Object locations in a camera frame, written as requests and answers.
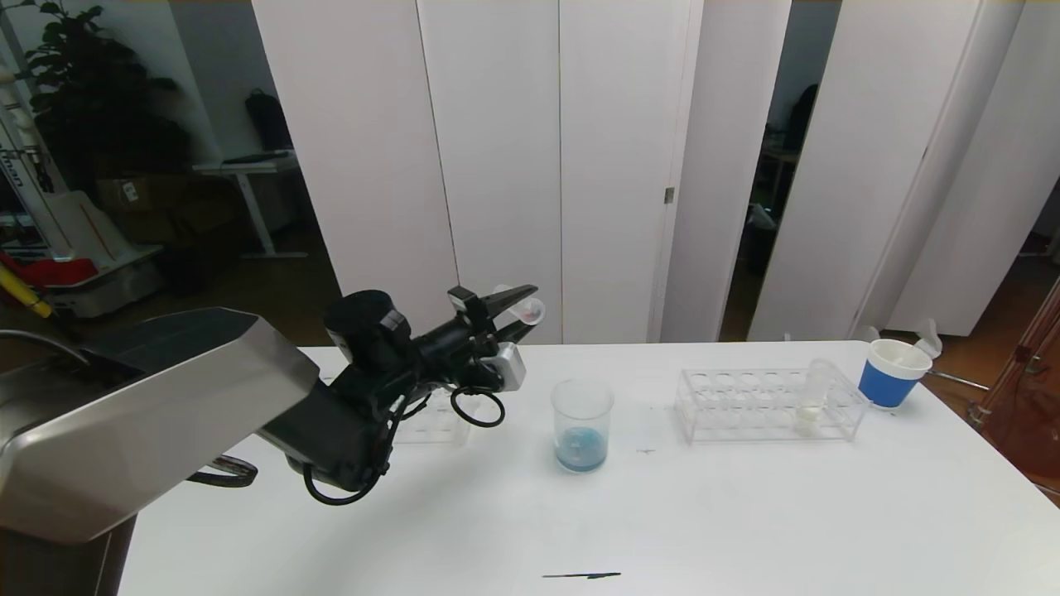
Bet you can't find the blue white paper cup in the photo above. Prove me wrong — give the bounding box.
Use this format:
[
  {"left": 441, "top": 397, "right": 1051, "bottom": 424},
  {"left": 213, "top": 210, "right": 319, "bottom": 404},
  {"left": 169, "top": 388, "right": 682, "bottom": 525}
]
[{"left": 857, "top": 339, "right": 933, "bottom": 411}]

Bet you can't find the clear acrylic tube rack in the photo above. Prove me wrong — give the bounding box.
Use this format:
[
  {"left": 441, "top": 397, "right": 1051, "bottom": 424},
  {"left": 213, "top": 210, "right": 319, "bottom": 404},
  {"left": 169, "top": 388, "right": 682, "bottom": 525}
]
[
  {"left": 391, "top": 387, "right": 475, "bottom": 446},
  {"left": 674, "top": 368, "right": 869, "bottom": 442}
]

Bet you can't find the orange red pigment test tube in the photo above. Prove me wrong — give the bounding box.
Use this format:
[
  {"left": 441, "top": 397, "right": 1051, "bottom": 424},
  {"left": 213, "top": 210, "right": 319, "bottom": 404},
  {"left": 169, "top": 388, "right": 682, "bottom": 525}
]
[{"left": 492, "top": 285, "right": 547, "bottom": 326}]

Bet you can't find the pink red pigment test tube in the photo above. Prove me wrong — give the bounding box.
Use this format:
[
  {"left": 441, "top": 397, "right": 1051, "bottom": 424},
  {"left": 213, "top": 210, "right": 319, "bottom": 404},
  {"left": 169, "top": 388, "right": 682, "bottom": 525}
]
[{"left": 896, "top": 320, "right": 943, "bottom": 371}]

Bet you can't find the yellow tube object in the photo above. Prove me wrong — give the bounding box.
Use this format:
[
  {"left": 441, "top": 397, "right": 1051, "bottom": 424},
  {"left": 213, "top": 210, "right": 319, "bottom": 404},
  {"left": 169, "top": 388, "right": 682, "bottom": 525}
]
[{"left": 0, "top": 265, "right": 55, "bottom": 320}]

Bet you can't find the white standing desk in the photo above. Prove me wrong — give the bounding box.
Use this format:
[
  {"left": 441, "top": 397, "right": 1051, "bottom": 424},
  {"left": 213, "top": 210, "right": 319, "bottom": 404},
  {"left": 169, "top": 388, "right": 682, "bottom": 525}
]
[{"left": 195, "top": 154, "right": 309, "bottom": 260}]

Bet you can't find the pale yellow pigment test tube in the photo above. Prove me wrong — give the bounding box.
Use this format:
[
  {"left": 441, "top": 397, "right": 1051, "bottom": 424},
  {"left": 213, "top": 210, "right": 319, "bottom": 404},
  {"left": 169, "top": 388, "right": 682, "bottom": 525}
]
[{"left": 793, "top": 359, "right": 832, "bottom": 436}]

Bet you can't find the clear plastic beaker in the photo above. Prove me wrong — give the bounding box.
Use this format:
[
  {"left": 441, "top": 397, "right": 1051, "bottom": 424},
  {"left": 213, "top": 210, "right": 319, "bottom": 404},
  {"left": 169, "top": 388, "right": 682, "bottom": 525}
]
[{"left": 552, "top": 378, "right": 614, "bottom": 475}]

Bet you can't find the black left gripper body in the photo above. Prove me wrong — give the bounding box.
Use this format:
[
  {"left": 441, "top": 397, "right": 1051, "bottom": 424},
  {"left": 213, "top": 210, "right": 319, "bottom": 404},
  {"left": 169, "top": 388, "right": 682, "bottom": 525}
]
[{"left": 412, "top": 285, "right": 500, "bottom": 365}]

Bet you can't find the black backpack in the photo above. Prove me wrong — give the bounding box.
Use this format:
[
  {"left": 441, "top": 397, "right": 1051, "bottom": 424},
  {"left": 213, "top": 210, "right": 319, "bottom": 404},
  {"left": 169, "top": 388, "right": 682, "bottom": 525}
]
[{"left": 246, "top": 89, "right": 296, "bottom": 152}]

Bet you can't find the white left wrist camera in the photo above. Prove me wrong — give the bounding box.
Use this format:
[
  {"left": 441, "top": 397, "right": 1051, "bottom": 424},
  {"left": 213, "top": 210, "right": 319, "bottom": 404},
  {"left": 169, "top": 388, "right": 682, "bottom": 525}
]
[{"left": 489, "top": 341, "right": 528, "bottom": 392}]

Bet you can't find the red flat object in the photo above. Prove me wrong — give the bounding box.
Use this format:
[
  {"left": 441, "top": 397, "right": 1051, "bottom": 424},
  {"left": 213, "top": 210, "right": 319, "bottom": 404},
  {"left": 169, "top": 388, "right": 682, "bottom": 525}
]
[{"left": 0, "top": 252, "right": 99, "bottom": 289}]

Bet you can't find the dark green potted plant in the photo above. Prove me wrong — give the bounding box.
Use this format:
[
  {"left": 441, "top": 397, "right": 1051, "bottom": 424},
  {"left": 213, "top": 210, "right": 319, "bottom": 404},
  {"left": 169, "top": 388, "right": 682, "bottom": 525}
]
[{"left": 8, "top": 2, "right": 195, "bottom": 195}]

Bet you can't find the white machine with base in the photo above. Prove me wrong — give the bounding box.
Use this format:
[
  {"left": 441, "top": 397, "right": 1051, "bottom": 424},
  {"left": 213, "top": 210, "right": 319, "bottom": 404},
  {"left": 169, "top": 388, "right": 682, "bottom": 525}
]
[{"left": 0, "top": 66, "right": 162, "bottom": 320}]

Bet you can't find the dark bin with white bag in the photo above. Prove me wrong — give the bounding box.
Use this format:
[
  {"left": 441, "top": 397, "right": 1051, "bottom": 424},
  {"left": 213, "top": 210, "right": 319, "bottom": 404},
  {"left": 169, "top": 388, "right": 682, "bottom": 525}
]
[{"left": 741, "top": 205, "right": 779, "bottom": 282}]

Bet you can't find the brown cardboard box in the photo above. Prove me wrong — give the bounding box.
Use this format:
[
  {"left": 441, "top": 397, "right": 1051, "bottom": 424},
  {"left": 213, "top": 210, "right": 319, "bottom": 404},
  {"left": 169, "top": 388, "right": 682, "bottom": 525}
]
[{"left": 98, "top": 174, "right": 179, "bottom": 216}]

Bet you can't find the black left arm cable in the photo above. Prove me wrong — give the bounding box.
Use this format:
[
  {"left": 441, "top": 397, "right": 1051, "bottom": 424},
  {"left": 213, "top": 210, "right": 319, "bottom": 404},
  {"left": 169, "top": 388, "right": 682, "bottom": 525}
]
[{"left": 301, "top": 414, "right": 407, "bottom": 507}]

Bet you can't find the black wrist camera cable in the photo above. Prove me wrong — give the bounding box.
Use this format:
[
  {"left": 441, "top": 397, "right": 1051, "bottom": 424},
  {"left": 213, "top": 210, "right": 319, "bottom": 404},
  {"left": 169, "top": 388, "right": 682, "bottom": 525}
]
[{"left": 450, "top": 387, "right": 507, "bottom": 430}]

